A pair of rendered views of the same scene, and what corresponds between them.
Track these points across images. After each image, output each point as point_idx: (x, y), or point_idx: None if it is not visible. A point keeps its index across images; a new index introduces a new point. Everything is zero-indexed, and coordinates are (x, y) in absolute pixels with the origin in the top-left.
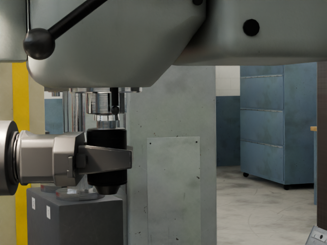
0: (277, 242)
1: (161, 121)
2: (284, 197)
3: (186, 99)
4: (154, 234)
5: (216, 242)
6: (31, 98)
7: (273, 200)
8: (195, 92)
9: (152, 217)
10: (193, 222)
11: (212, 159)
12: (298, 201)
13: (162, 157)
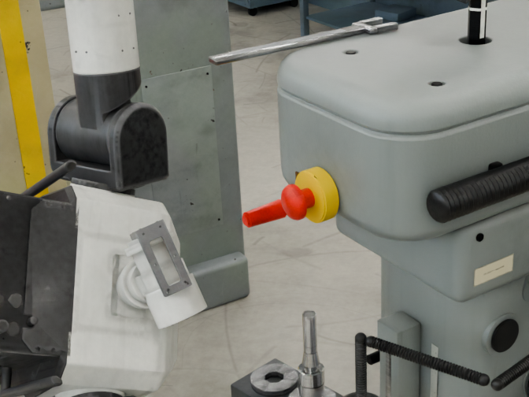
0: (275, 132)
1: (158, 53)
2: (254, 33)
3: (189, 17)
4: (163, 203)
5: (240, 198)
6: (40, 118)
7: (242, 42)
8: (201, 5)
9: (157, 183)
10: (211, 178)
11: (230, 93)
12: (278, 41)
13: (164, 102)
